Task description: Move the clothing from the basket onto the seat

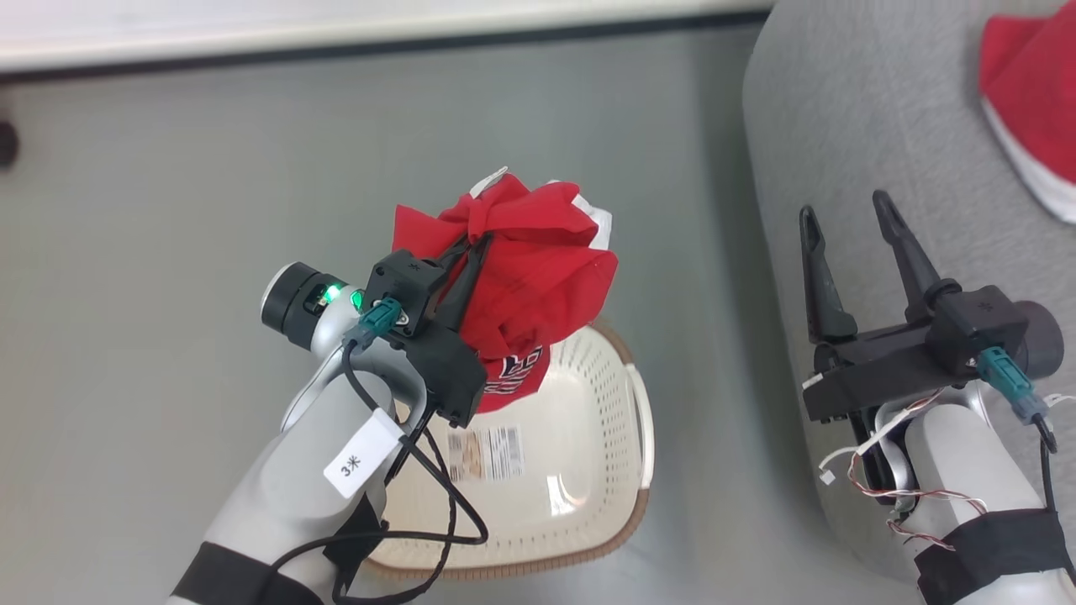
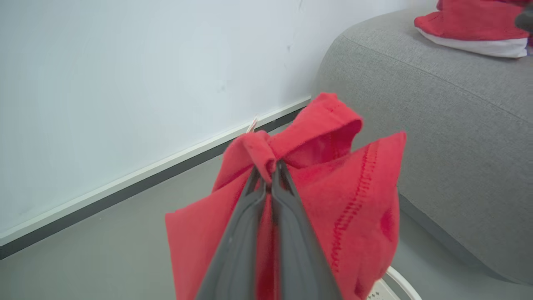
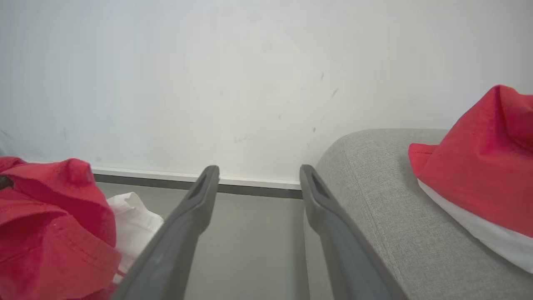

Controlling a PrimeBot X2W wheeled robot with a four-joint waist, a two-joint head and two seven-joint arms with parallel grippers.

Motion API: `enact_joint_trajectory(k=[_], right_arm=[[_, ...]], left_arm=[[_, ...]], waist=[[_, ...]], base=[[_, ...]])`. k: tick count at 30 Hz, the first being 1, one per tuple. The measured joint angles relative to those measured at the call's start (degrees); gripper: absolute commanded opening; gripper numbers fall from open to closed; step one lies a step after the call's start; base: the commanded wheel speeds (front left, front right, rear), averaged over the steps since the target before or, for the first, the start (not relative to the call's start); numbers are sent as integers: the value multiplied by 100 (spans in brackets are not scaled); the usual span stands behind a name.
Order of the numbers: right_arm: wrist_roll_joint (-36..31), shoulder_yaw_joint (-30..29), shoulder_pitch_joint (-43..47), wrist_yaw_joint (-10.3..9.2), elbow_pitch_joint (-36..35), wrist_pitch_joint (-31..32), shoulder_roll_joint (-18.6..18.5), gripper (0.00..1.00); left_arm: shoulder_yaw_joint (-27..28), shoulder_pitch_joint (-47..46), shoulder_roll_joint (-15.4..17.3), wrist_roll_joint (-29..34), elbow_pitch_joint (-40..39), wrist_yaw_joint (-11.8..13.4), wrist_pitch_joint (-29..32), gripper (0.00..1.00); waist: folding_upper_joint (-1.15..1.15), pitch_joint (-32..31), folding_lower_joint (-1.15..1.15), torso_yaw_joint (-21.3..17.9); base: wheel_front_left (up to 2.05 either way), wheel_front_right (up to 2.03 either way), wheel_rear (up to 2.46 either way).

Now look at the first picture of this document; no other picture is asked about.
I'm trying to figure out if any black cable with teal plug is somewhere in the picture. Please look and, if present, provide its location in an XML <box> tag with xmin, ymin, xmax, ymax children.
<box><xmin>975</xmin><ymin>346</ymin><xmax>1062</xmax><ymax>515</ymax></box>
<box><xmin>267</xmin><ymin>297</ymin><xmax>490</xmax><ymax>605</ymax></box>

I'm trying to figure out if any white and black baseboard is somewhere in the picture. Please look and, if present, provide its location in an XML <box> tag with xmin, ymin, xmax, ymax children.
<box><xmin>0</xmin><ymin>0</ymin><xmax>776</xmax><ymax>86</ymax></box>

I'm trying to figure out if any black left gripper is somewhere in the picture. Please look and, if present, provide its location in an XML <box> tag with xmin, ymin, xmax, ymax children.
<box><xmin>402</xmin><ymin>233</ymin><xmax>494</xmax><ymax>429</ymax></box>

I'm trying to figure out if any white perforated laundry basket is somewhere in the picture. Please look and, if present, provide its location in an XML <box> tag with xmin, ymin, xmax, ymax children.
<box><xmin>360</xmin><ymin>323</ymin><xmax>656</xmax><ymax>581</ymax></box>

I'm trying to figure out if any red jersey with lettering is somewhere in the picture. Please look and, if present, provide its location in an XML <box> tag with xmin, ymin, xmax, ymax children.
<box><xmin>392</xmin><ymin>166</ymin><xmax>620</xmax><ymax>413</ymax></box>

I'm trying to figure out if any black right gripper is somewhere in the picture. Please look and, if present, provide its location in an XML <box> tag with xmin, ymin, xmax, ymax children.
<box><xmin>798</xmin><ymin>189</ymin><xmax>981</xmax><ymax>424</ymax></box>

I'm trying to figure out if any white paper tag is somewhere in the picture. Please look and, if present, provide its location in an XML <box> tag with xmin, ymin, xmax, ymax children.
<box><xmin>323</xmin><ymin>408</ymin><xmax>406</xmax><ymax>500</ymax></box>

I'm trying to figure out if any barcode sticker label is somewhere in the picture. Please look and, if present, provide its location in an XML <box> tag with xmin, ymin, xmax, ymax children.
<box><xmin>447</xmin><ymin>423</ymin><xmax>527</xmax><ymax>482</ymax></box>

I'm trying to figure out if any grey fabric sofa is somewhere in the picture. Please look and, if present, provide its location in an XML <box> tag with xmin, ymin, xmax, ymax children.
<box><xmin>741</xmin><ymin>0</ymin><xmax>1076</xmax><ymax>582</ymax></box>

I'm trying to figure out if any red garment with white hem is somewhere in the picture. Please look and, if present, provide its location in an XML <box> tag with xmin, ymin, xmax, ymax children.
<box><xmin>978</xmin><ymin>12</ymin><xmax>1076</xmax><ymax>226</ymax></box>

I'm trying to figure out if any thin red white wire bundle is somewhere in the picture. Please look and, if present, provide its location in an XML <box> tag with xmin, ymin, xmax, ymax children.
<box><xmin>817</xmin><ymin>388</ymin><xmax>991</xmax><ymax>552</ymax></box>

